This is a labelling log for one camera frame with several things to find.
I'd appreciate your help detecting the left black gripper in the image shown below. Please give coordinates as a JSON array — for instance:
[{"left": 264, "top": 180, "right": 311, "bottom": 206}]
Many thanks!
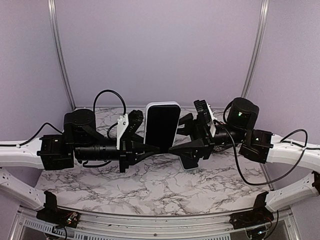
[{"left": 74, "top": 134, "right": 161, "bottom": 174}]

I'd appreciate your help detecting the front aluminium rail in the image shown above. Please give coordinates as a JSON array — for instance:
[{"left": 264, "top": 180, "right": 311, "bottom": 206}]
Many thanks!
[{"left": 9, "top": 204, "right": 301, "bottom": 240}]

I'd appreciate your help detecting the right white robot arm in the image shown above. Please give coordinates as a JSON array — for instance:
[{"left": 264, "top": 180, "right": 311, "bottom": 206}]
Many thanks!
[{"left": 168, "top": 97, "right": 320, "bottom": 224}]

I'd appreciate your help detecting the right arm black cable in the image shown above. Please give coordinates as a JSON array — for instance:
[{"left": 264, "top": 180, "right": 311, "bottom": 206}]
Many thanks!
[{"left": 223, "top": 128, "right": 320, "bottom": 186}]

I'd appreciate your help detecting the lavender phone case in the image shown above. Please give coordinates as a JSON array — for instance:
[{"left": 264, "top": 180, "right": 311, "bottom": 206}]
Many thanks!
[{"left": 143, "top": 100, "right": 182, "bottom": 153}]

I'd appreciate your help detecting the left aluminium frame post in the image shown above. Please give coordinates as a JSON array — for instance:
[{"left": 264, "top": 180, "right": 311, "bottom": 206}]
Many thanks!
[{"left": 47, "top": 0, "right": 76, "bottom": 111}]

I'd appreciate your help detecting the aluminium frame post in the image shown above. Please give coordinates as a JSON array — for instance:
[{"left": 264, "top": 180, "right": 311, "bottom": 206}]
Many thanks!
[
  {"left": 241, "top": 0, "right": 270, "bottom": 98},
  {"left": 47, "top": 0, "right": 76, "bottom": 111}
]

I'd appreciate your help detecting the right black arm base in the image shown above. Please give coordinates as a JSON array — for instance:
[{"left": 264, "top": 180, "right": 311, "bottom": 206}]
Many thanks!
[{"left": 229, "top": 191, "right": 274, "bottom": 230}]

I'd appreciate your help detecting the light blue phone case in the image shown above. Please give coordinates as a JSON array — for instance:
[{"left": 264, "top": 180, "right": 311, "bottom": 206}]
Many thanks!
[{"left": 179, "top": 156, "right": 199, "bottom": 171}]

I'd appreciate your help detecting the right aluminium frame post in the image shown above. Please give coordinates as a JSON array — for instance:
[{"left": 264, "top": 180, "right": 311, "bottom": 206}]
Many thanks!
[{"left": 241, "top": 0, "right": 270, "bottom": 98}]

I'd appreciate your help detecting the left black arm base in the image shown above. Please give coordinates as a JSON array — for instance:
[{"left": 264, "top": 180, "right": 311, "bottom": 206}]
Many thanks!
[{"left": 36, "top": 190, "right": 81, "bottom": 228}]

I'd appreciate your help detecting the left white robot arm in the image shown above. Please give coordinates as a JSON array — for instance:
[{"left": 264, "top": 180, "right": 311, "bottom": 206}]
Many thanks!
[{"left": 0, "top": 108, "right": 160, "bottom": 223}]

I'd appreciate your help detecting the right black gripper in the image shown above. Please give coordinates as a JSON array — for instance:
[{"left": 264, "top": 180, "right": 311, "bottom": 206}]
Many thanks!
[{"left": 164, "top": 113, "right": 246, "bottom": 163}]

